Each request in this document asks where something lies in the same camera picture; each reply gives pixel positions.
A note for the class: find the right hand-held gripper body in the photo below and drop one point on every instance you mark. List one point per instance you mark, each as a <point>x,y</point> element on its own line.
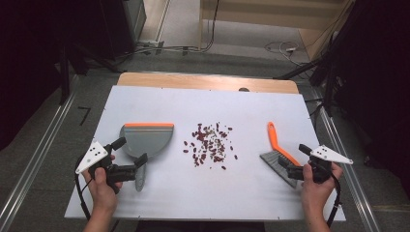
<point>322,170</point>

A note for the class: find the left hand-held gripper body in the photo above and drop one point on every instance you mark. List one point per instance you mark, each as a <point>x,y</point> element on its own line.
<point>122,172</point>

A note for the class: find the grey dustpan with orange edge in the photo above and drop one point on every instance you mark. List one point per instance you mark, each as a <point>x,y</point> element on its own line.
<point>146,138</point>

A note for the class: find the orange brush with grey bristles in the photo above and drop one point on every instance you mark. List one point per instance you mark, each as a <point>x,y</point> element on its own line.
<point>274,140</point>

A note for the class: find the pile of red beans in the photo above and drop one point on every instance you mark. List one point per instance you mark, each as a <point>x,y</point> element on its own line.
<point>206,143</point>

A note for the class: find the person's right hand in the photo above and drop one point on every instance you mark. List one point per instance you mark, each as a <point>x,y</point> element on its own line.
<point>317,195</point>

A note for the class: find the person's left hand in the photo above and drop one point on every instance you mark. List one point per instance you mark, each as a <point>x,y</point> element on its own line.
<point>103,193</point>

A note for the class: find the black stand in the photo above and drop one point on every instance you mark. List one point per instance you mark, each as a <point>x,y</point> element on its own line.
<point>328,87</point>

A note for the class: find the white board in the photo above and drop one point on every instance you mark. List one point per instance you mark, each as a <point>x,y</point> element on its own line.
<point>199,193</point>

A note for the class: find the dark round table grommet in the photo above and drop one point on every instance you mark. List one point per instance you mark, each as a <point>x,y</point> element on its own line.
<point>244,89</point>

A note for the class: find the wooden table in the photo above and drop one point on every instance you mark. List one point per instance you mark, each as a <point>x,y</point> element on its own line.
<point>193,82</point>

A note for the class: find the dark cabinet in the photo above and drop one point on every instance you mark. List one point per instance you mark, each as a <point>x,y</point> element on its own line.
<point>129,22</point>

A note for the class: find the wooden shelf unit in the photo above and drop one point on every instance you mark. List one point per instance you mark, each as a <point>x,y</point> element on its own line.
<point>257,13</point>

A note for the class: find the metal floor rail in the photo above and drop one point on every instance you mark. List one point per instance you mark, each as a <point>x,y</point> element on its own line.
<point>345,161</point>
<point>42,145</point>

